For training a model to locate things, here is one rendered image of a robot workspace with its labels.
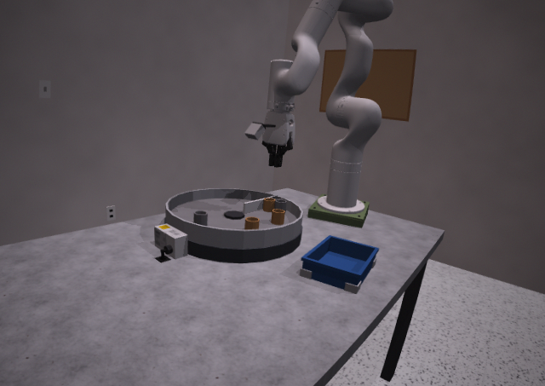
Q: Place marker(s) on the blue crate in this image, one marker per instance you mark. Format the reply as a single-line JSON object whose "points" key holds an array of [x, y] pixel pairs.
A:
{"points": [[349, 260]]}

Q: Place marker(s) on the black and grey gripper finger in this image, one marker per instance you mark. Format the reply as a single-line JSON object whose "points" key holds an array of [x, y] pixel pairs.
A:
{"points": [[280, 152], [272, 150]]}

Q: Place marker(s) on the bronze bushing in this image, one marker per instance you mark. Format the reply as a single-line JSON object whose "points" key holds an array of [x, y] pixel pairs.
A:
{"points": [[268, 204], [251, 223], [277, 217]]}

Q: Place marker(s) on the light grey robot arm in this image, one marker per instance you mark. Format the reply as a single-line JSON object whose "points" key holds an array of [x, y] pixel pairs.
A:
{"points": [[361, 116]]}

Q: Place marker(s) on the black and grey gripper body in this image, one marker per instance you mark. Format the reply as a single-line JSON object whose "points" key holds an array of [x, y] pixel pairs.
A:
{"points": [[285, 128]]}

